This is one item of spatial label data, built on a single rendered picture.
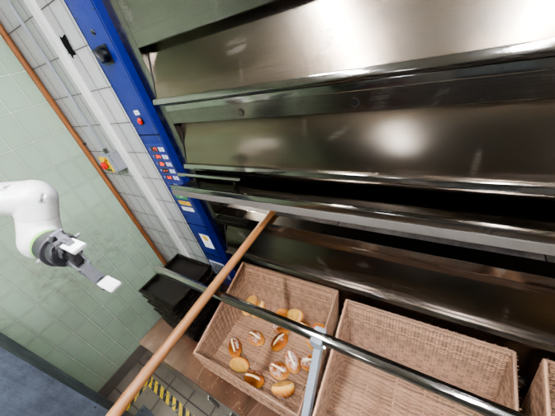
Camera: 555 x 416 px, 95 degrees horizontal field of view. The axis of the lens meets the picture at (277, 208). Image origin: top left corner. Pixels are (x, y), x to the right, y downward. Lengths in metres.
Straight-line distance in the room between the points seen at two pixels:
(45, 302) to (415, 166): 1.98
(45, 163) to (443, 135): 1.83
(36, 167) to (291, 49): 1.52
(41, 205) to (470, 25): 1.09
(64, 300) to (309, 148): 1.75
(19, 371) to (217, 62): 1.32
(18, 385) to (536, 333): 1.77
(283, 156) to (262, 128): 0.12
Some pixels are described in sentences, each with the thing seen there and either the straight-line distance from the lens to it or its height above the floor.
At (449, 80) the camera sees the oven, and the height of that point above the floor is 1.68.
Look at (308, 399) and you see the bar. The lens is 0.84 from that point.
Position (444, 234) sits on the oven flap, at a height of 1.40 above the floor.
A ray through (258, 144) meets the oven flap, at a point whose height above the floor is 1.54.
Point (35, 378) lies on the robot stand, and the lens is 1.53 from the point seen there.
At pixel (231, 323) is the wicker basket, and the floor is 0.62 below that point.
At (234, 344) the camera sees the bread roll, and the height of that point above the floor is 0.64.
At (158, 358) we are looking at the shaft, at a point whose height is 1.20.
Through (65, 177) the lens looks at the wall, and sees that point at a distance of 1.91.
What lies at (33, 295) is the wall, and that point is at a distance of 2.01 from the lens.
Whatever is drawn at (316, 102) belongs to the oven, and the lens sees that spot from 0.73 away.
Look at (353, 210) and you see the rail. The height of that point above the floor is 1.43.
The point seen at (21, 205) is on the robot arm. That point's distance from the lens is 0.99.
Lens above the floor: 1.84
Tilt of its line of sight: 34 degrees down
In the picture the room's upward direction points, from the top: 16 degrees counter-clockwise
